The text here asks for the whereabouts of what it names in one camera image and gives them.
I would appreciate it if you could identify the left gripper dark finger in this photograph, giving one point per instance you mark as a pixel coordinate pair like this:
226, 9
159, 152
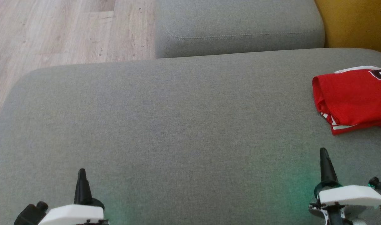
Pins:
79, 190
86, 192

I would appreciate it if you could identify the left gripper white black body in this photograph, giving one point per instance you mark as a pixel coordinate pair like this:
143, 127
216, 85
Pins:
75, 215

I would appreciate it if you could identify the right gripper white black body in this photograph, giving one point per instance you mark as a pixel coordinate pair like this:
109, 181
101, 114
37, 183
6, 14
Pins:
349, 197

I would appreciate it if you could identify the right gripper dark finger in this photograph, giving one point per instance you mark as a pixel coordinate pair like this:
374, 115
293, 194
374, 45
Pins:
331, 175
324, 168

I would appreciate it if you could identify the red jersey with white trim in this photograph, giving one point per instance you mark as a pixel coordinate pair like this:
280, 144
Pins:
353, 100

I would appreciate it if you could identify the grey fabric sofa seat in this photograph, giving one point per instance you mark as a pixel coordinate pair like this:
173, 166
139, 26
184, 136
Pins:
178, 125

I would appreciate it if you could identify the mustard yellow upholstered furniture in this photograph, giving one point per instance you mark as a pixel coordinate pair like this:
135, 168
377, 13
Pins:
356, 22

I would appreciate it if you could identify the grey sofa back cushion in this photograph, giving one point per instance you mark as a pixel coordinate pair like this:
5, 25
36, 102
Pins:
240, 28

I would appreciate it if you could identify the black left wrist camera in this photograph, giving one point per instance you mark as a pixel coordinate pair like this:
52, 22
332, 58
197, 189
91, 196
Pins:
31, 214

